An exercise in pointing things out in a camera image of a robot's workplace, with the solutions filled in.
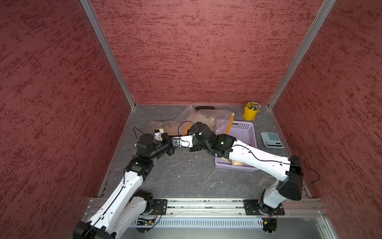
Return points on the black glasses case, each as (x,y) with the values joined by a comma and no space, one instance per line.
(198,108)

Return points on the clear bag with green fruit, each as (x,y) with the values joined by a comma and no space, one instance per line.
(169,126)

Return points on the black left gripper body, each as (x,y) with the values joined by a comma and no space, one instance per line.
(161,147)

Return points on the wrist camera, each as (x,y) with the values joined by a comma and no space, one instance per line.
(158,134)
(183,141)

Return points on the grey desk calculator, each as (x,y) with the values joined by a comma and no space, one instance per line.
(271,140)

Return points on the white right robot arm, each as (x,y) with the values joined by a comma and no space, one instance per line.
(287,171)

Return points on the clear zip-top bag orange seal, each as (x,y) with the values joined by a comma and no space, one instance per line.
(218,120)

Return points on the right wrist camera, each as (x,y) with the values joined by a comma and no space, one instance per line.
(183,141)

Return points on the aluminium corner post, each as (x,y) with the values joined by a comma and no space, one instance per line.
(317,23)
(92,17)

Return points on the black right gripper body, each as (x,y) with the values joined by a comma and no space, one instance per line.
(199,144)

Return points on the aluminium corner post right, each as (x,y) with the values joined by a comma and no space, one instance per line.
(317,23)

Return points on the pens in cup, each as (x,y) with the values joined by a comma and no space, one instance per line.
(254,106)

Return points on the yellow pen cup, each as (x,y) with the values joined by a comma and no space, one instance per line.
(249,114)

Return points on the aluminium corner post left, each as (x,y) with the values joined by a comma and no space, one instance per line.
(92,17)

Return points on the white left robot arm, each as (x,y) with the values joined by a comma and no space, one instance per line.
(119,197)

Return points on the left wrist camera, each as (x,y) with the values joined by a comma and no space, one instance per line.
(158,134)

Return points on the beige pear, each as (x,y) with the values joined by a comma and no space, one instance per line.
(237,163)

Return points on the lilac perforated plastic basket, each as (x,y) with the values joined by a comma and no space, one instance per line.
(243,131)

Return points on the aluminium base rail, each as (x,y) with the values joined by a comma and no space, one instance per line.
(222,213)

